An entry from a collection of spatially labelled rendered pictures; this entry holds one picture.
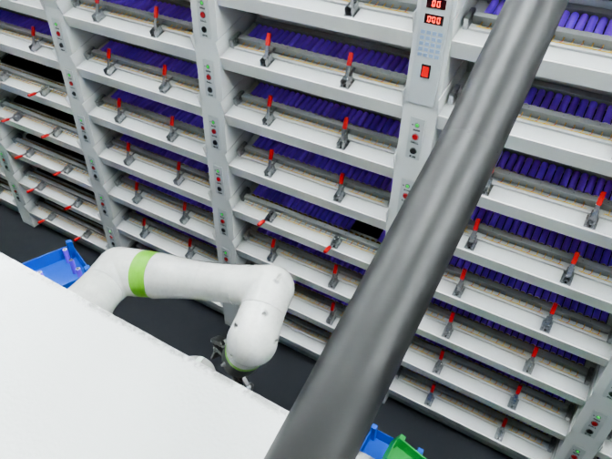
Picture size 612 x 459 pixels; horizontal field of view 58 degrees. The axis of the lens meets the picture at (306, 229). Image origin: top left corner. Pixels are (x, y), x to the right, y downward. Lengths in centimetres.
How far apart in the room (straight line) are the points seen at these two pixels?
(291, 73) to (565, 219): 84
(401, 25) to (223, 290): 77
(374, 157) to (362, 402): 148
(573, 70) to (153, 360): 122
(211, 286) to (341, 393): 112
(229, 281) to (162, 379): 103
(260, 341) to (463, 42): 82
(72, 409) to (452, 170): 17
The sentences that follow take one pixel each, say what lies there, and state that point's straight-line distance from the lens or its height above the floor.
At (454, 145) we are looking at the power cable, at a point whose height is 181.
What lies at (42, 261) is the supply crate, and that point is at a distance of 229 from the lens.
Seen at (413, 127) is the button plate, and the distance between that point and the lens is 152.
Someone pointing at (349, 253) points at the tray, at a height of 69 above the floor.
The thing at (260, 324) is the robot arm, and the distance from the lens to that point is 117.
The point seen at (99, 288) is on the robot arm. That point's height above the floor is 98.
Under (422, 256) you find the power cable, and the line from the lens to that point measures 19.
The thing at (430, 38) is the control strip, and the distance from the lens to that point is 142.
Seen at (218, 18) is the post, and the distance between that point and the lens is 176.
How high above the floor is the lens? 191
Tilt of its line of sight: 39 degrees down
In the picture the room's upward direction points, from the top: 1 degrees clockwise
